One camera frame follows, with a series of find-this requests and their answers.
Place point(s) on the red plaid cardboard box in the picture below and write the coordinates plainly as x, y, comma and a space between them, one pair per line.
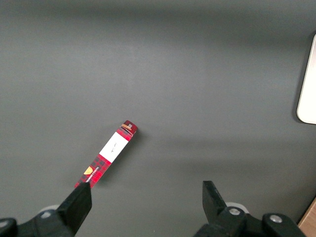
113, 148

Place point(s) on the wooden drawer cabinet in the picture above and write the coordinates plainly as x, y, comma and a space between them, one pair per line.
309, 222

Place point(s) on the beige plastic tray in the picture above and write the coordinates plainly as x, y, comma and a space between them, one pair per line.
309, 86

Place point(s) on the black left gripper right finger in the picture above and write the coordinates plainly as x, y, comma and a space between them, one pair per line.
217, 214

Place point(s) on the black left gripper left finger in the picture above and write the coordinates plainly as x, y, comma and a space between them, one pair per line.
74, 212

